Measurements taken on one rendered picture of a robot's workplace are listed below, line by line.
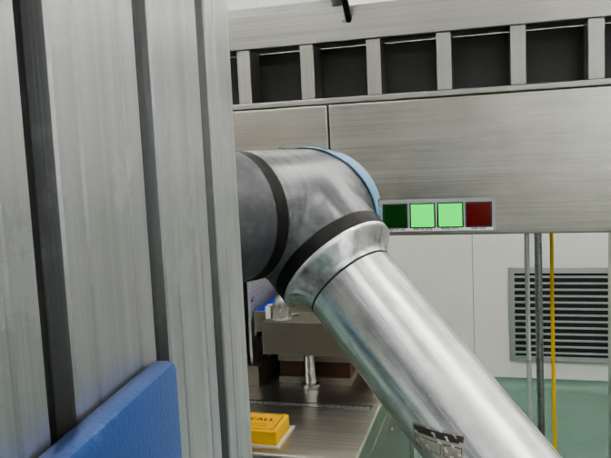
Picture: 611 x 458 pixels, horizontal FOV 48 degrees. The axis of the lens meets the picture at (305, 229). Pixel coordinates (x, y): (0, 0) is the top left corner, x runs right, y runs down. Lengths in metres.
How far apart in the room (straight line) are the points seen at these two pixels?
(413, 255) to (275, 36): 2.48
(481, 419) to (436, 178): 1.02
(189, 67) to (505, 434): 0.42
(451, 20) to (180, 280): 1.40
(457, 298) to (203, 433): 3.76
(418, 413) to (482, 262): 3.36
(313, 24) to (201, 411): 1.43
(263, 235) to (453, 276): 3.38
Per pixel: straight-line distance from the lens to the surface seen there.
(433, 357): 0.55
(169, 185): 0.16
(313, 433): 1.09
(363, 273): 0.57
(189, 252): 0.18
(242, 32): 1.64
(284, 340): 1.24
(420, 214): 1.51
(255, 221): 0.54
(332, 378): 1.30
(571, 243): 3.89
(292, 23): 1.60
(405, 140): 1.52
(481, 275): 3.90
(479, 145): 1.51
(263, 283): 1.37
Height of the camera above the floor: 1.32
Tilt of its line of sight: 6 degrees down
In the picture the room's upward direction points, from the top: 3 degrees counter-clockwise
